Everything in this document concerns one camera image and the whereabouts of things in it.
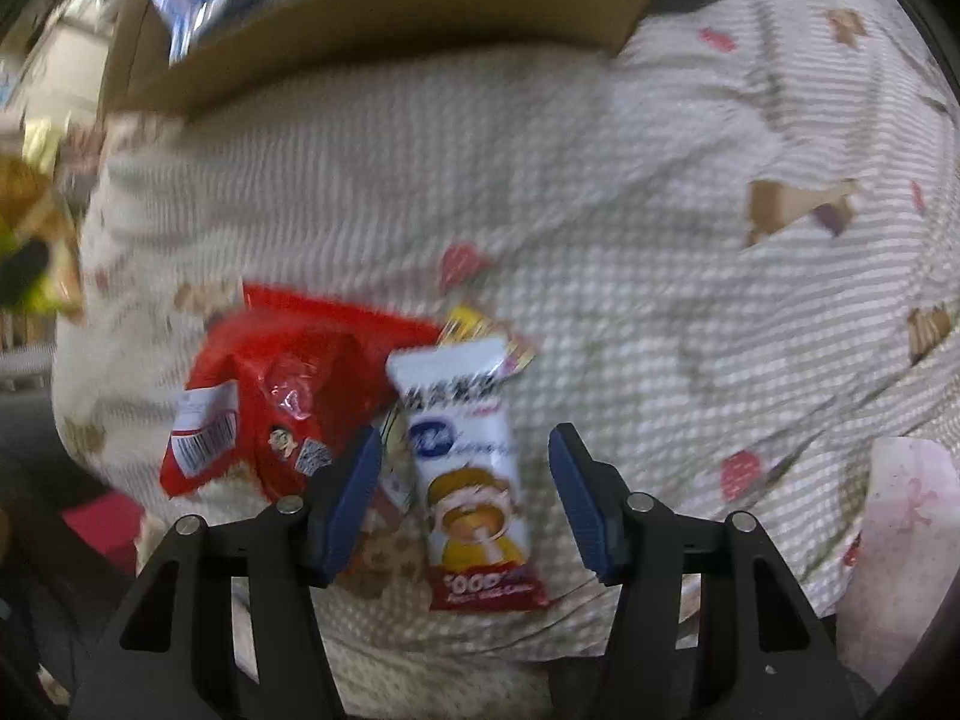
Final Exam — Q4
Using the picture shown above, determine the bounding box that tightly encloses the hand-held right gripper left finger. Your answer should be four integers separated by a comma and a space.
69, 426, 385, 720

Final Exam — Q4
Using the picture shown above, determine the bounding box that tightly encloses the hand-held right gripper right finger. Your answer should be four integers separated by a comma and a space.
547, 422, 863, 720

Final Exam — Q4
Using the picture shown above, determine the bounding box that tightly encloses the white snack packet blue label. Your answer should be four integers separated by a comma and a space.
385, 336, 552, 612

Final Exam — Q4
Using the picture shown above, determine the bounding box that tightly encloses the red snack bag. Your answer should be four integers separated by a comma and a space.
159, 315, 391, 503

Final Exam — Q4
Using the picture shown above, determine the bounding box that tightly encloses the red snack packet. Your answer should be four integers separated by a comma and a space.
241, 283, 445, 350

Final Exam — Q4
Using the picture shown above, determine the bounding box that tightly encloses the yellow purple snack packet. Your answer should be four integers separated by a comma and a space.
437, 304, 539, 377

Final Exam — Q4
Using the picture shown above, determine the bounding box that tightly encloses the pink snack packet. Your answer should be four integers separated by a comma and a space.
855, 436, 960, 698

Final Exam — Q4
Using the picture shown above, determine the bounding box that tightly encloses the brown cardboard box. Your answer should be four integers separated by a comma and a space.
97, 0, 676, 117

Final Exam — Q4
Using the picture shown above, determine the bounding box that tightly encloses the red cloth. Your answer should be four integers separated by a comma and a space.
64, 495, 147, 578

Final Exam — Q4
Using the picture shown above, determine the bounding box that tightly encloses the checked printed bedsheet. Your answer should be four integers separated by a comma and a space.
52, 0, 960, 702

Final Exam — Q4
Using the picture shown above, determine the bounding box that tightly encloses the blurred yellow object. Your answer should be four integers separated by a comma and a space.
0, 154, 85, 316

